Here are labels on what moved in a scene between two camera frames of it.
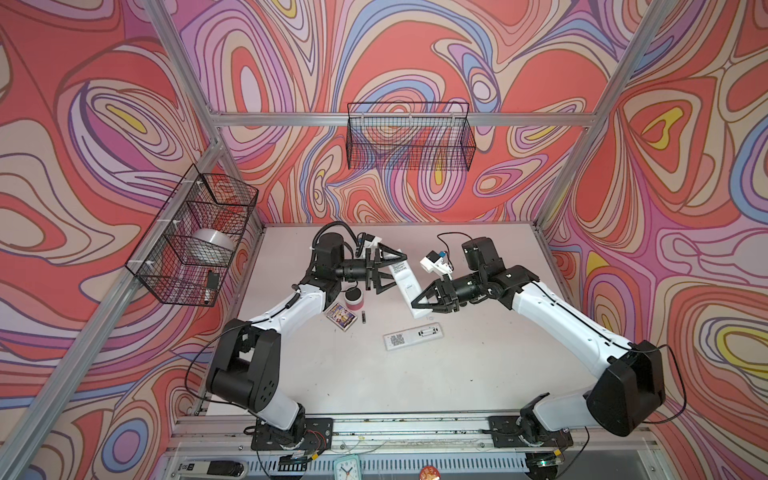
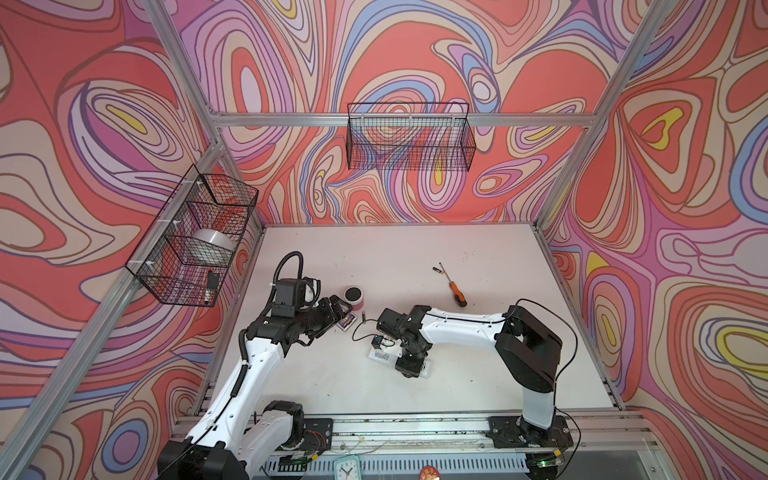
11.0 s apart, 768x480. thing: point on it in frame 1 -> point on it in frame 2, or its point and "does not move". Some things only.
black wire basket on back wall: [414, 136] does not move
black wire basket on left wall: [187, 254] does not move
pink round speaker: [354, 298] does not move
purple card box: [341, 316] does not move
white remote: [410, 286] -> [391, 359]
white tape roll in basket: [209, 246] does not move
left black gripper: [376, 277] -> [328, 318]
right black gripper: [445, 294] -> [409, 369]
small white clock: [347, 467] does not move
